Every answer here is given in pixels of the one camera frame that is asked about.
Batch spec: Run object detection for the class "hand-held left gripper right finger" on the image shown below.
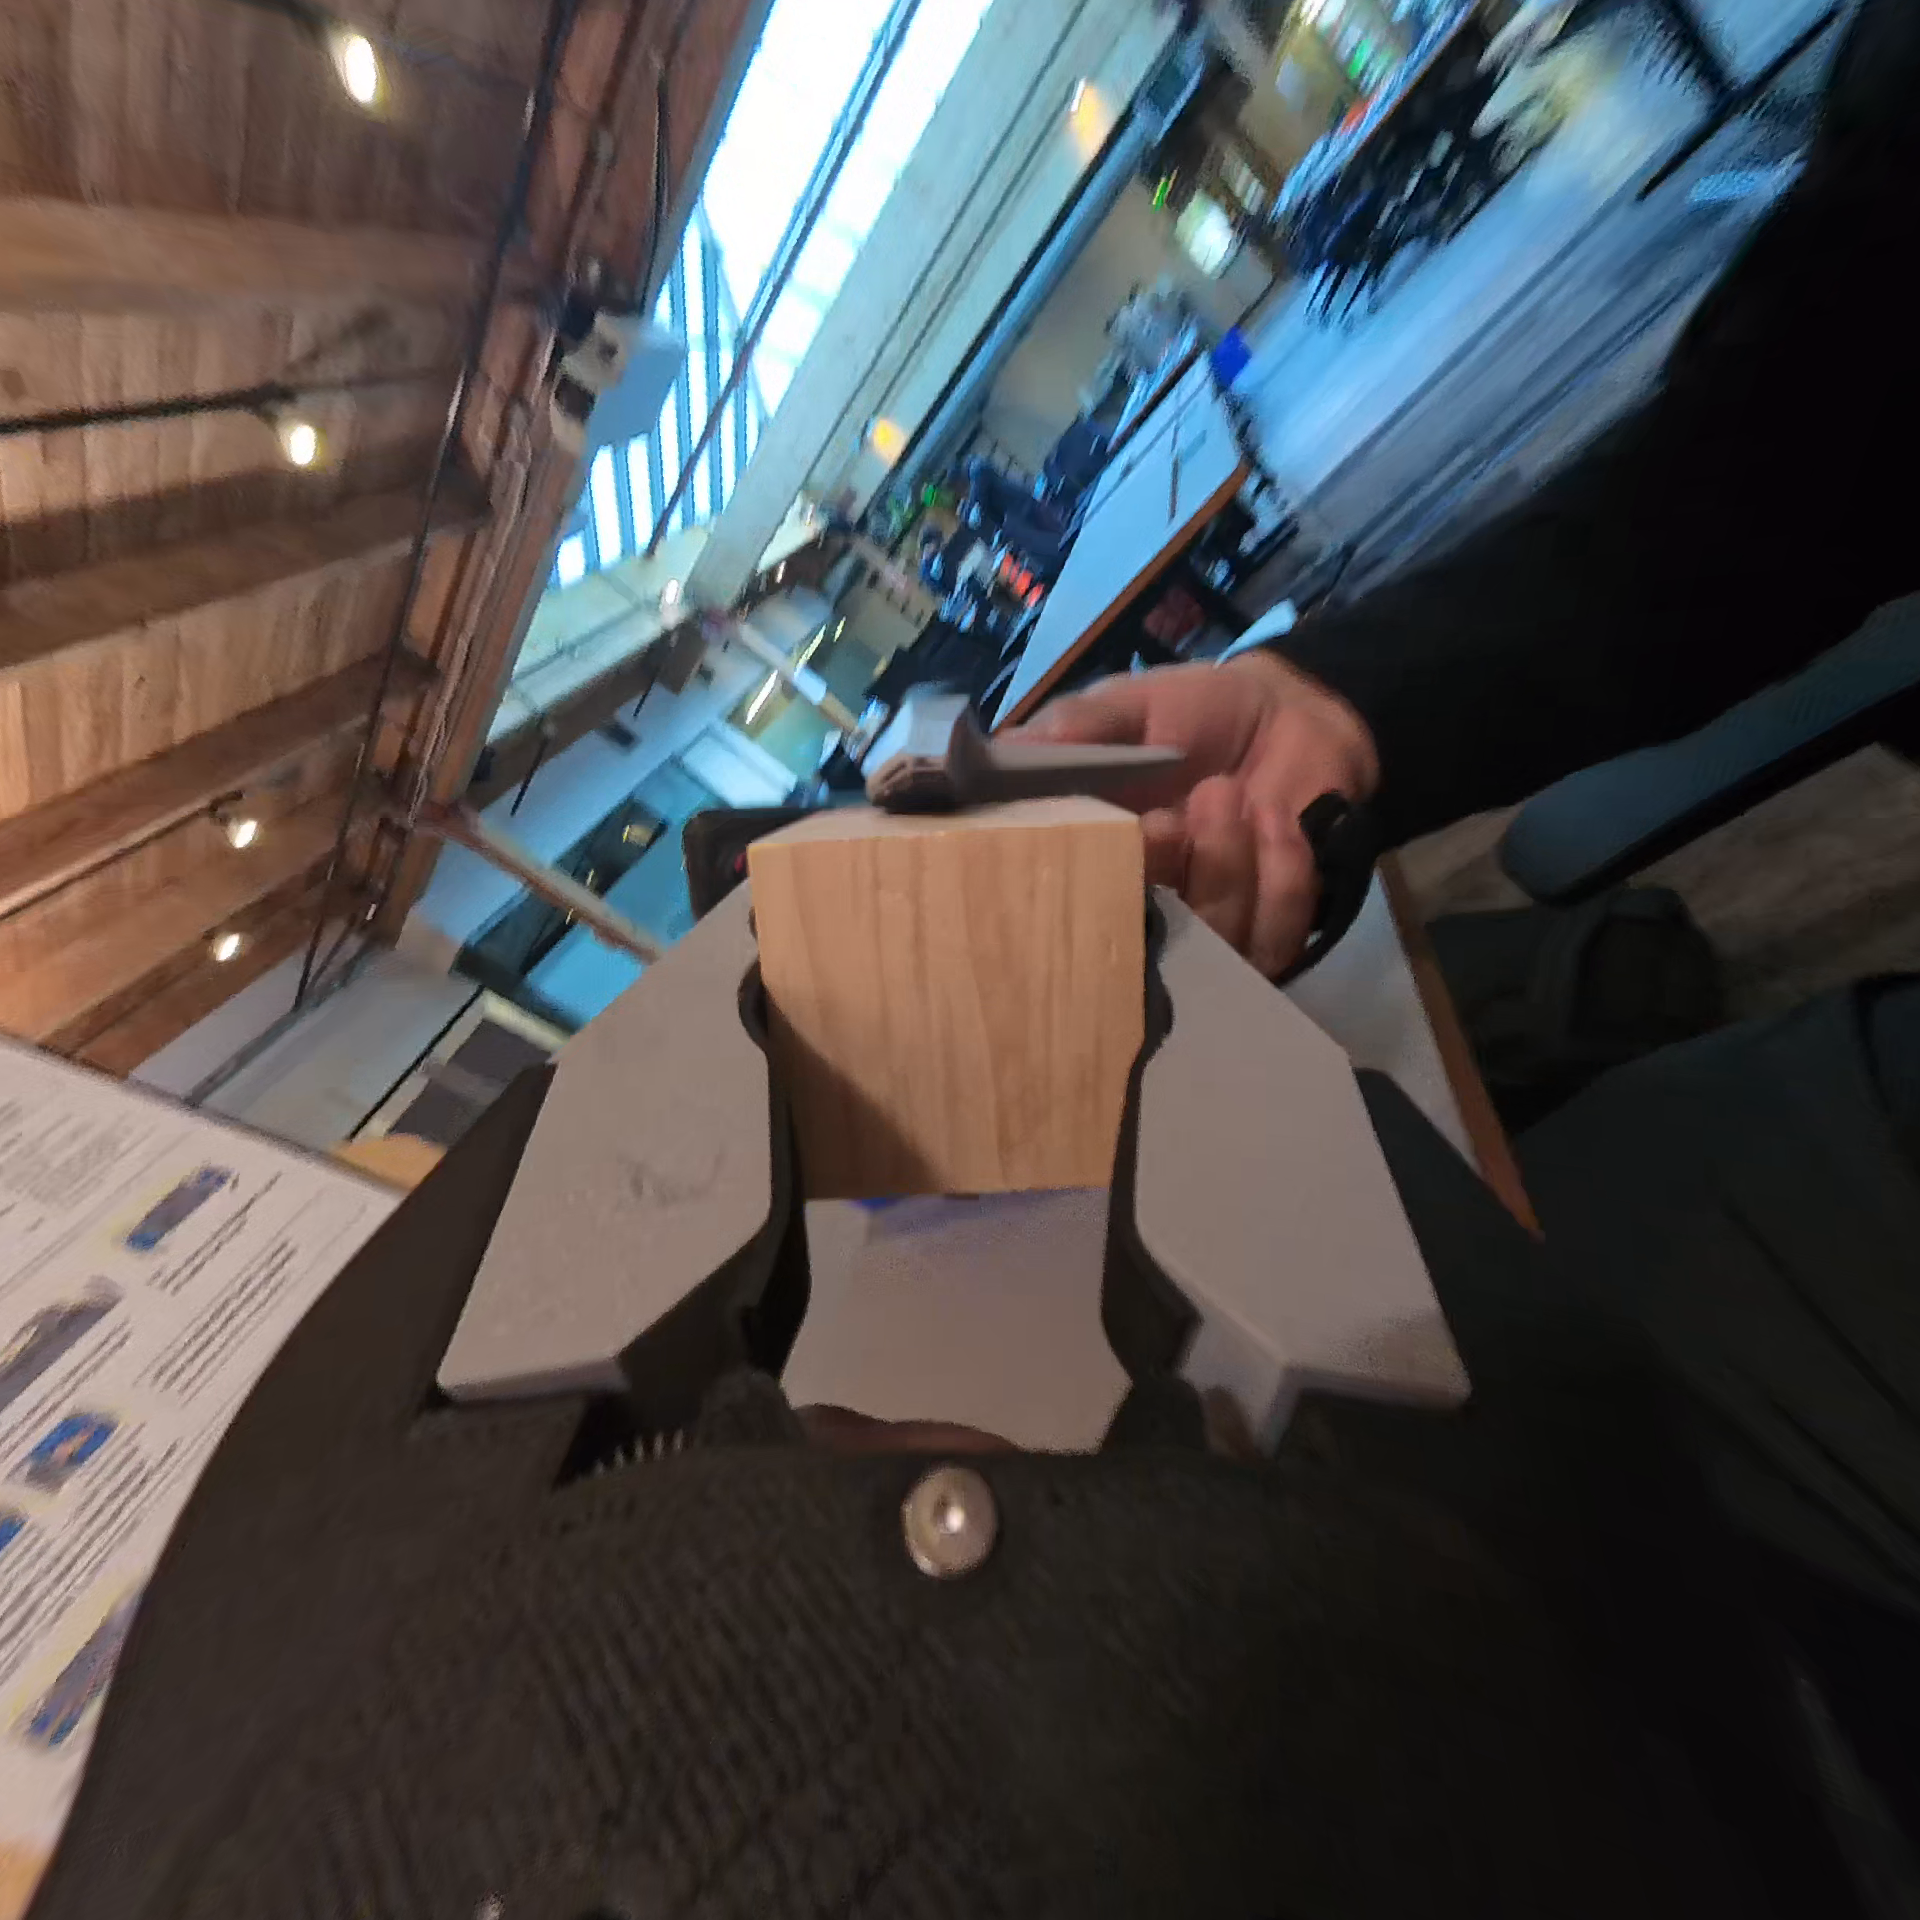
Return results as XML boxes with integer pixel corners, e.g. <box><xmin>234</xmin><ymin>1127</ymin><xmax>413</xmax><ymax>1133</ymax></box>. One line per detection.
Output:
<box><xmin>1107</xmin><ymin>888</ymin><xmax>1473</xmax><ymax>1453</ymax></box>

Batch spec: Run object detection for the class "person's right hand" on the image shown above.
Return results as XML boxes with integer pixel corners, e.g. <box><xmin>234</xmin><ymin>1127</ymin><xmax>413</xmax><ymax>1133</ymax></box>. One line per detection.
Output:
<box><xmin>995</xmin><ymin>655</ymin><xmax>1388</xmax><ymax>978</ymax></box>

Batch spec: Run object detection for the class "person's right forearm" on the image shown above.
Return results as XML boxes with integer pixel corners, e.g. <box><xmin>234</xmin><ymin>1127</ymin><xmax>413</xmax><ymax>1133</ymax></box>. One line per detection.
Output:
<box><xmin>1270</xmin><ymin>0</ymin><xmax>1920</xmax><ymax>852</ymax></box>

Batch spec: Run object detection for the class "large wooden cube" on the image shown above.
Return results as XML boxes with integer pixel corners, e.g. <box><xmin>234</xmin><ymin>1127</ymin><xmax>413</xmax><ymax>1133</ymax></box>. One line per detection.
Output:
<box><xmin>749</xmin><ymin>796</ymin><xmax>1153</xmax><ymax>1199</ymax></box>

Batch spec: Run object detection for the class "printed instruction sheet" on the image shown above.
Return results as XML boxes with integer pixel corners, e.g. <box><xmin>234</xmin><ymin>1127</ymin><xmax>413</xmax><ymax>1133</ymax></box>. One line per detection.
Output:
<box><xmin>0</xmin><ymin>1034</ymin><xmax>411</xmax><ymax>1858</ymax></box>

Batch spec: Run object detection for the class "person's dark clothing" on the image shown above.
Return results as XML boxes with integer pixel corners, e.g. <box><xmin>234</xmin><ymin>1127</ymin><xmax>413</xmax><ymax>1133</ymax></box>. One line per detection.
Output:
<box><xmin>1427</xmin><ymin>888</ymin><xmax>1920</xmax><ymax>1920</ymax></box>

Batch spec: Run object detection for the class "black office chair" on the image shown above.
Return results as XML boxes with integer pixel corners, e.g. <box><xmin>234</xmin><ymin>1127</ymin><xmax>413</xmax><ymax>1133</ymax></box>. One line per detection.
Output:
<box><xmin>1495</xmin><ymin>591</ymin><xmax>1920</xmax><ymax>903</ymax></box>

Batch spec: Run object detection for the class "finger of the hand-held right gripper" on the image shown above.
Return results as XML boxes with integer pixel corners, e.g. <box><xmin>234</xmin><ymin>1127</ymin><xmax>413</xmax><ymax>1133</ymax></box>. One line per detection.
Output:
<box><xmin>965</xmin><ymin>736</ymin><xmax>1188</xmax><ymax>812</ymax></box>
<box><xmin>859</xmin><ymin>684</ymin><xmax>989</xmax><ymax>818</ymax></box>

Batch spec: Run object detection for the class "white long table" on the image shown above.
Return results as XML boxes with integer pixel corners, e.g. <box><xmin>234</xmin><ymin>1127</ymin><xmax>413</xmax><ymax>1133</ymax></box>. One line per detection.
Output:
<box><xmin>995</xmin><ymin>348</ymin><xmax>1255</xmax><ymax>726</ymax></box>

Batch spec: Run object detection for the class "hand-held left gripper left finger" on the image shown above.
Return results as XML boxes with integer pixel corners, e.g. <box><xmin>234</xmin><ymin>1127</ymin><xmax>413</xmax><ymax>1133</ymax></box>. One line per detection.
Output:
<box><xmin>437</xmin><ymin>888</ymin><xmax>818</xmax><ymax>1427</ymax></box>

